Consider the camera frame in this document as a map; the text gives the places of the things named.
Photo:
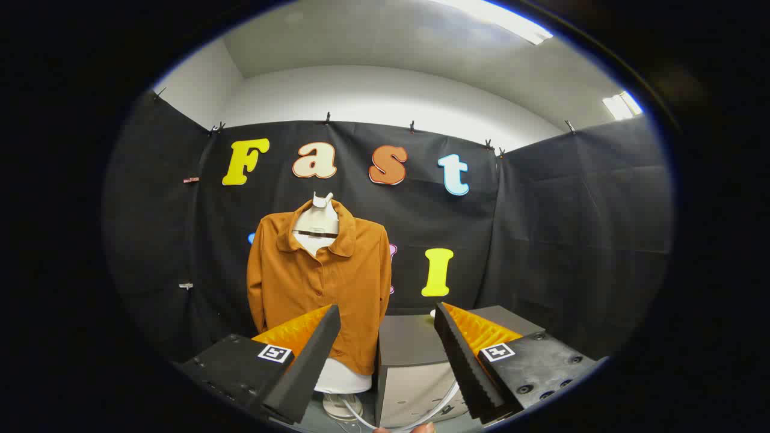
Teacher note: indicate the grey cabinet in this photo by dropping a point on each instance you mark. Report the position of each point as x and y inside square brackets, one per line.
[409, 343]

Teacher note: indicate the white mannequin torso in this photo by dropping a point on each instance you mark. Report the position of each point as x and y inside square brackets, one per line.
[316, 225]

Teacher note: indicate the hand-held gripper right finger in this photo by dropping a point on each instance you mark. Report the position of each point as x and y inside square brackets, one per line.
[463, 361]

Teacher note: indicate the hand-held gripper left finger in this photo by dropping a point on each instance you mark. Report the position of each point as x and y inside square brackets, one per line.
[313, 361]

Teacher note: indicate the orange button-up shirt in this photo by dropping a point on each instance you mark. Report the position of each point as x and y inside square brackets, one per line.
[313, 282]

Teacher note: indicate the long ceiling light panel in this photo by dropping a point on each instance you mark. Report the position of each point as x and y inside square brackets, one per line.
[511, 21]

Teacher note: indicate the small ceiling light panel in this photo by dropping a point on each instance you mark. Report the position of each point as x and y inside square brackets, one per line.
[622, 105]

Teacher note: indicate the black backdrop cloth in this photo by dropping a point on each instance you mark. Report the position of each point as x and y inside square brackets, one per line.
[541, 240]

